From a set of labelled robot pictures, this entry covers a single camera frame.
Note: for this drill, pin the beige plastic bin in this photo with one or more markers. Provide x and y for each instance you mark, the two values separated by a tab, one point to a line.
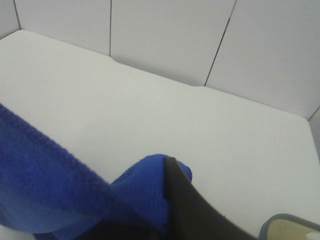
289	227

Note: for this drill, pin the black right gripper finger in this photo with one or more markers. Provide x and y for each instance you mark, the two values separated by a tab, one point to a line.
191	217

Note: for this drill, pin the blue microfibre towel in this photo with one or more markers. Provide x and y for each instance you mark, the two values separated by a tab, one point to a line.
46	191

